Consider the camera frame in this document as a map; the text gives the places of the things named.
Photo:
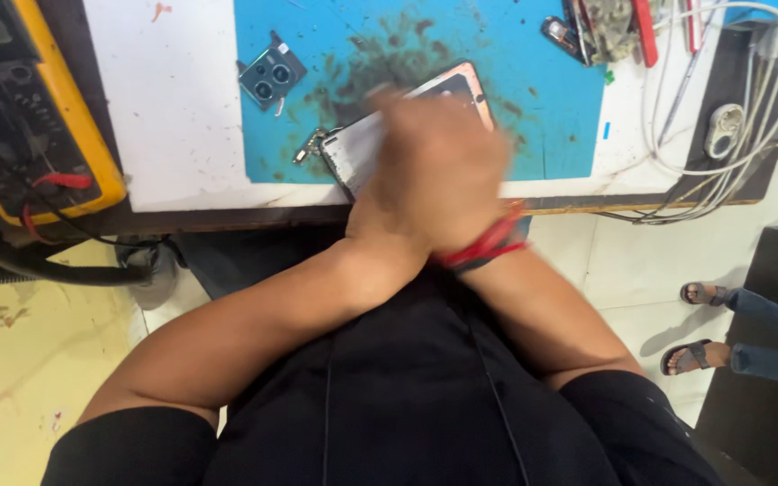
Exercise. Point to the person's left hand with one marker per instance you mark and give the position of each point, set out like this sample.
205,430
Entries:
370,214

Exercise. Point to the person's right hand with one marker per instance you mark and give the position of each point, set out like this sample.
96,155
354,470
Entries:
450,175

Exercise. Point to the person's right fingers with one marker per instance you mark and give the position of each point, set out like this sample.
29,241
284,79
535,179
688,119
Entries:
396,101

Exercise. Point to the phone with copper frame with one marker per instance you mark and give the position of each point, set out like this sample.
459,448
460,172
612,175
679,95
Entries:
355,152

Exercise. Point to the small metal phone part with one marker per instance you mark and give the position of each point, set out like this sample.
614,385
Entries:
308,146

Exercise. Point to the blue work mat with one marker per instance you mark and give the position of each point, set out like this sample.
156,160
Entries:
551,128

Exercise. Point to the red thread wristband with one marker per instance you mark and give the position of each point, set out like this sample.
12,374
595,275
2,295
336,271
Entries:
487,244

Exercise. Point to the small black phone part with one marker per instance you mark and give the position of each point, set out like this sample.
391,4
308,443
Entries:
558,34

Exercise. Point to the person's dark trousers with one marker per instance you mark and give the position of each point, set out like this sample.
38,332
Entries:
254,260

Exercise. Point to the grey metal tweezers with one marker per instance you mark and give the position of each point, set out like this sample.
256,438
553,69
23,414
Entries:
678,101

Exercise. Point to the grey shoe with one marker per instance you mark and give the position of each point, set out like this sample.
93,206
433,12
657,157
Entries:
156,277

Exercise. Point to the person's black shirt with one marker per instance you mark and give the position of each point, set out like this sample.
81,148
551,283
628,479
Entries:
396,405

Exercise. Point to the red and white tool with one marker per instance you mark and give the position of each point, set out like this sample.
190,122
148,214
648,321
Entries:
693,23

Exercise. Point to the yellow multimeter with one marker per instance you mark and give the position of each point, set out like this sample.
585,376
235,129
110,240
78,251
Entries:
71,101

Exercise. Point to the red probe plug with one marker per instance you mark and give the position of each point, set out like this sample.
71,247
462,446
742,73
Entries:
65,181

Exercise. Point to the blue-grey phone camera bezel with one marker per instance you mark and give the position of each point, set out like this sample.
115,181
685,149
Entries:
271,73

